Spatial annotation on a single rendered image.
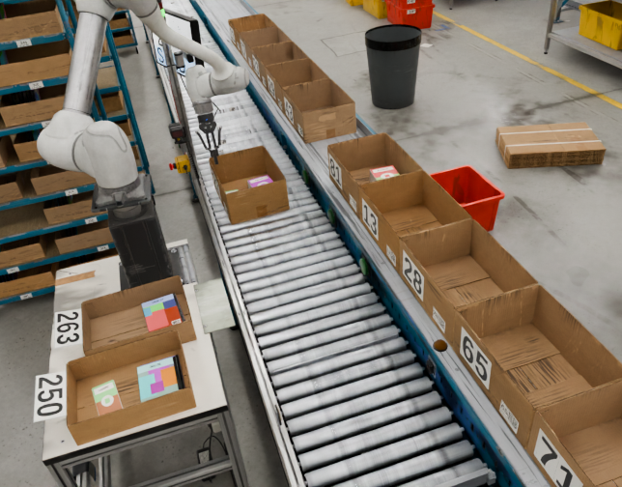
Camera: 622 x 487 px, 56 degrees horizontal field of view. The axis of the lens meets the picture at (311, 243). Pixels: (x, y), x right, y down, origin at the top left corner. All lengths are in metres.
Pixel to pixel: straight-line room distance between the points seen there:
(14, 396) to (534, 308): 2.58
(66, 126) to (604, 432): 2.01
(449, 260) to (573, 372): 0.61
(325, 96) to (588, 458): 2.42
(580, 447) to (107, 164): 1.74
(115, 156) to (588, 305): 2.54
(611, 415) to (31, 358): 2.86
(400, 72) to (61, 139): 3.67
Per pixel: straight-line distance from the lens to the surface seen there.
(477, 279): 2.15
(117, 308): 2.42
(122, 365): 2.20
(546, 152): 4.65
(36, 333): 3.74
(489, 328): 1.93
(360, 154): 2.77
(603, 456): 1.74
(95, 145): 2.20
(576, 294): 3.56
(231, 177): 3.08
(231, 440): 2.14
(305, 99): 3.43
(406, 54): 5.40
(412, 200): 2.51
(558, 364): 1.92
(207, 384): 2.05
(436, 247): 2.16
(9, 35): 3.17
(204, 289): 2.41
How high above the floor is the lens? 2.27
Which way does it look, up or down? 36 degrees down
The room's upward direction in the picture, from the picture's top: 6 degrees counter-clockwise
